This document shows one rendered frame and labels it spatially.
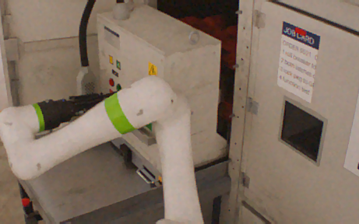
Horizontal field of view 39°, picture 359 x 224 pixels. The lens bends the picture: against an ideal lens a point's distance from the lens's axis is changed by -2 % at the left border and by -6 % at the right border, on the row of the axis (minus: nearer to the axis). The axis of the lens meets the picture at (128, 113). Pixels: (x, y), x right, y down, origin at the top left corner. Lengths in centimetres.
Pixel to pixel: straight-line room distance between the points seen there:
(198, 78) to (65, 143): 53
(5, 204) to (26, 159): 181
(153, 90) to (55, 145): 32
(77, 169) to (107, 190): 18
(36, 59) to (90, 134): 89
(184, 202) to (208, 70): 50
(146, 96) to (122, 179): 66
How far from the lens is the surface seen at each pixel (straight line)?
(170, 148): 153
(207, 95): 181
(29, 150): 154
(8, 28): 221
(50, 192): 196
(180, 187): 151
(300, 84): 154
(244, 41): 173
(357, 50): 138
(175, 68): 169
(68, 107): 164
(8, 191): 344
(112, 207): 178
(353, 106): 143
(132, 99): 140
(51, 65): 230
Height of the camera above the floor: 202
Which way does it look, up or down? 29 degrees down
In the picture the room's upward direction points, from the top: 2 degrees counter-clockwise
